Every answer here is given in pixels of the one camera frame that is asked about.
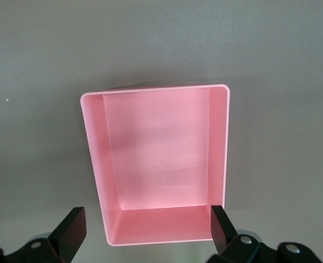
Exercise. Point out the pink plastic box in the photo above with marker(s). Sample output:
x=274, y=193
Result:
x=158, y=150

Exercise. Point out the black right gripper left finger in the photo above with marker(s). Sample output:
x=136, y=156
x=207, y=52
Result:
x=65, y=238

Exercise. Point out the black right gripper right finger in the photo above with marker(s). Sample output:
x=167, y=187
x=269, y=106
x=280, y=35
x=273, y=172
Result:
x=232, y=246

